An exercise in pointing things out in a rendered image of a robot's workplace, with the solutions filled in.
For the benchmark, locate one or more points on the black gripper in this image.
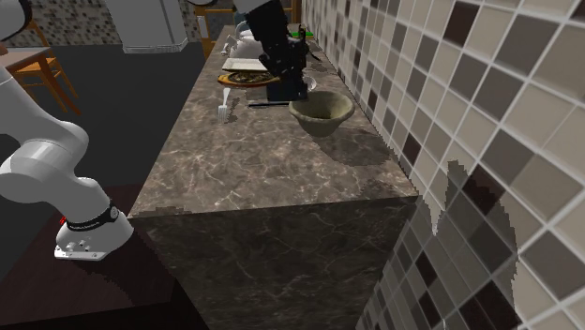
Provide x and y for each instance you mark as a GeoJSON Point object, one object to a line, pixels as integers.
{"type": "Point", "coordinates": [278, 50]}

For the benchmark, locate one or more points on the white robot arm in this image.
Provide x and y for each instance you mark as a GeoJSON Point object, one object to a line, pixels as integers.
{"type": "Point", "coordinates": [41, 169]}

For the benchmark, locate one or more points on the green flat object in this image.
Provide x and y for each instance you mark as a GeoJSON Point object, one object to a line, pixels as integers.
{"type": "Point", "coordinates": [304, 33]}

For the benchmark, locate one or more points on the white teapot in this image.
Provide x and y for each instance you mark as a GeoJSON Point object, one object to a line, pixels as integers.
{"type": "Point", "coordinates": [247, 46]}

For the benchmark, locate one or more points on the white flat book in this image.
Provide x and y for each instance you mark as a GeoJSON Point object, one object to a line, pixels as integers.
{"type": "Point", "coordinates": [242, 64]}

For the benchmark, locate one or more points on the white small dish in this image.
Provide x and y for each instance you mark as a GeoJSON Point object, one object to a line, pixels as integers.
{"type": "Point", "coordinates": [311, 83]}

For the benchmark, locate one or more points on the brown round plate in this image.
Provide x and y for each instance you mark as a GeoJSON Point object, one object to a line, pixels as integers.
{"type": "Point", "coordinates": [242, 81]}

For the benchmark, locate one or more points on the black pen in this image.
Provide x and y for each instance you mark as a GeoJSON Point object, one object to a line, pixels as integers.
{"type": "Point", "coordinates": [267, 104]}

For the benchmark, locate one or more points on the white fork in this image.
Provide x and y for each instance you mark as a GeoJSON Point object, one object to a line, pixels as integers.
{"type": "Point", "coordinates": [223, 109]}

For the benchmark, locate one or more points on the olive green bowl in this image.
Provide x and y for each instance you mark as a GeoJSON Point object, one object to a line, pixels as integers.
{"type": "Point", "coordinates": [322, 120]}

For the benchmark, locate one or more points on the white refrigerator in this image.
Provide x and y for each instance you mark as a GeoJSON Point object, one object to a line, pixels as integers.
{"type": "Point", "coordinates": [146, 23]}

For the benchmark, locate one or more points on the orange wooden chair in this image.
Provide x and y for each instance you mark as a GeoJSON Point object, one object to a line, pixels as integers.
{"type": "Point", "coordinates": [43, 68]}

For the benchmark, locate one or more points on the dark robot stand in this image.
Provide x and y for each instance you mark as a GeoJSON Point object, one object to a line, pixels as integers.
{"type": "Point", "coordinates": [68, 292]}

